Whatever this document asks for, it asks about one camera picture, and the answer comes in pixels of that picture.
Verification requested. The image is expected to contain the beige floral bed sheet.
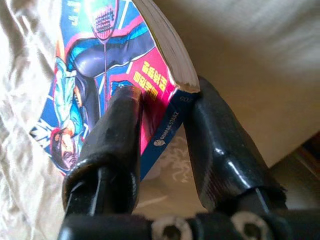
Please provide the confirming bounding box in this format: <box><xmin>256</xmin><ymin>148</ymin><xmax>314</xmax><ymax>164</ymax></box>
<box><xmin>0</xmin><ymin>0</ymin><xmax>320</xmax><ymax>240</ymax></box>

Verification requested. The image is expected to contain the colourful badminton comic book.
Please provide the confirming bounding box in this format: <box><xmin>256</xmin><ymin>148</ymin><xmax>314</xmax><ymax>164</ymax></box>
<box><xmin>29</xmin><ymin>0</ymin><xmax>201</xmax><ymax>181</ymax></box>

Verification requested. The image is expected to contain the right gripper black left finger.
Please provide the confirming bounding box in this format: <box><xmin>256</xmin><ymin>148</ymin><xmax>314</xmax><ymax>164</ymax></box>
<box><xmin>61</xmin><ymin>86</ymin><xmax>145</xmax><ymax>218</ymax></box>

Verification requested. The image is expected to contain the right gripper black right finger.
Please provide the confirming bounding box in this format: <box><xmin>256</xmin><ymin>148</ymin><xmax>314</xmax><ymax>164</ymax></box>
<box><xmin>183</xmin><ymin>76</ymin><xmax>288</xmax><ymax>216</ymax></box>

